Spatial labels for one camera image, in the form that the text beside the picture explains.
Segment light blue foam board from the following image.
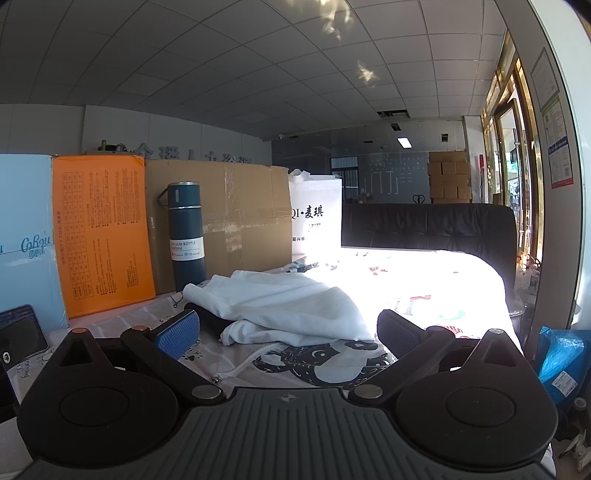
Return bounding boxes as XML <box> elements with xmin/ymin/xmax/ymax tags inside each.
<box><xmin>0</xmin><ymin>154</ymin><xmax>68</xmax><ymax>332</ymax></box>

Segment stacked cardboard boxes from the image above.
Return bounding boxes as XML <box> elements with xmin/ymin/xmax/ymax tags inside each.
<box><xmin>428</xmin><ymin>151</ymin><xmax>473</xmax><ymax>204</ymax></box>

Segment brown cardboard sheet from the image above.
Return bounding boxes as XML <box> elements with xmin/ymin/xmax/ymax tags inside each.
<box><xmin>145</xmin><ymin>160</ymin><xmax>291</xmax><ymax>294</ymax></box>

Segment blue plastic bag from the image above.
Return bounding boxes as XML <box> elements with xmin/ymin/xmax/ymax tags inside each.
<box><xmin>536</xmin><ymin>326</ymin><xmax>590</xmax><ymax>412</ymax></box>

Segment black sofa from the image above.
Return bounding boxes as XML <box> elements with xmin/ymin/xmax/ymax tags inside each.
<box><xmin>342</xmin><ymin>203</ymin><xmax>518</xmax><ymax>292</ymax></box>

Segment white printed shopping bag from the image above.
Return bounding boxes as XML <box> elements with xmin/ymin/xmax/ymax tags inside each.
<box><xmin>287</xmin><ymin>169</ymin><xmax>342</xmax><ymax>259</ymax></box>

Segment dark blue vacuum bottle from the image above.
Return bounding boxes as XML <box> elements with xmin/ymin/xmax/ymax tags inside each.
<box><xmin>156</xmin><ymin>181</ymin><xmax>206</xmax><ymax>292</ymax></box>

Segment cartoon printed bed sheet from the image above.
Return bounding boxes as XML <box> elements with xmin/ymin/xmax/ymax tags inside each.
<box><xmin>8</xmin><ymin>248</ymin><xmax>523</xmax><ymax>407</ymax></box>

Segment orange printed board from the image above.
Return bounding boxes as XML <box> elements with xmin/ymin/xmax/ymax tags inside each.
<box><xmin>52</xmin><ymin>155</ymin><xmax>155</xmax><ymax>319</ymax></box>

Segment black garment under white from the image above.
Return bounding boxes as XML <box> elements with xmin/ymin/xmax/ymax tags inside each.
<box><xmin>183</xmin><ymin>303</ymin><xmax>232</xmax><ymax>338</ymax></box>

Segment black smartphone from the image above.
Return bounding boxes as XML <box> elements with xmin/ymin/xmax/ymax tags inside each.
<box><xmin>0</xmin><ymin>305</ymin><xmax>48</xmax><ymax>370</ymax></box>

